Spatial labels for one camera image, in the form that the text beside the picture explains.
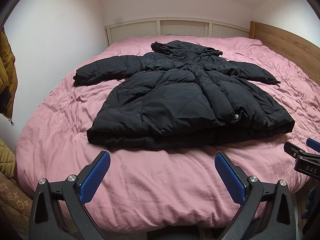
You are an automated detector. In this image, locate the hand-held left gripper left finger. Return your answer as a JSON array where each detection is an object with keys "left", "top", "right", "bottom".
[{"left": 29, "top": 151, "right": 111, "bottom": 240}]

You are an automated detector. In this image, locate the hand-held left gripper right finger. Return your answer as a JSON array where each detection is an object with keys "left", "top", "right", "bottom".
[{"left": 214, "top": 151, "right": 298, "bottom": 240}]

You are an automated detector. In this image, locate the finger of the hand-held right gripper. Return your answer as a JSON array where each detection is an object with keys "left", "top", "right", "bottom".
[
  {"left": 284, "top": 142, "right": 307, "bottom": 159},
  {"left": 305, "top": 138, "right": 320, "bottom": 153}
]

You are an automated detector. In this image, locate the black puffer coat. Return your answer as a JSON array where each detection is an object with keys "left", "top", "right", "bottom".
[{"left": 73, "top": 41, "right": 295, "bottom": 152}]

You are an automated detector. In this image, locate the person's right hand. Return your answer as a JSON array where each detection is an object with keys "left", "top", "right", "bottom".
[{"left": 301, "top": 187, "right": 316, "bottom": 219}]

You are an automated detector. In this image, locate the pink bed blanket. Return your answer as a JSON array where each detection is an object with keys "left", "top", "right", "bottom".
[{"left": 14, "top": 36, "right": 320, "bottom": 233}]

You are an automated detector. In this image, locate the brown patterned bag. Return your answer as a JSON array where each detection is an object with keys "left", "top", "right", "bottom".
[{"left": 0, "top": 171, "right": 34, "bottom": 233}]

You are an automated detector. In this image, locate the mustard quilted cloth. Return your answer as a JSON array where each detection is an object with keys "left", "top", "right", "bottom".
[{"left": 0, "top": 137, "right": 17, "bottom": 178}]

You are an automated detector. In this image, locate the wooden bed side board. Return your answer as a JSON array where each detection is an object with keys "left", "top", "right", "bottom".
[{"left": 249, "top": 21, "right": 320, "bottom": 80}]

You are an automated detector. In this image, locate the brown hanging jacket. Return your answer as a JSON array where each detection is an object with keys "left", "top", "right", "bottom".
[{"left": 0, "top": 26, "right": 18, "bottom": 126}]

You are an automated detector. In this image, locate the white slatted headboard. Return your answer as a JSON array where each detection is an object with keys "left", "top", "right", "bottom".
[{"left": 104, "top": 17, "right": 250, "bottom": 47}]

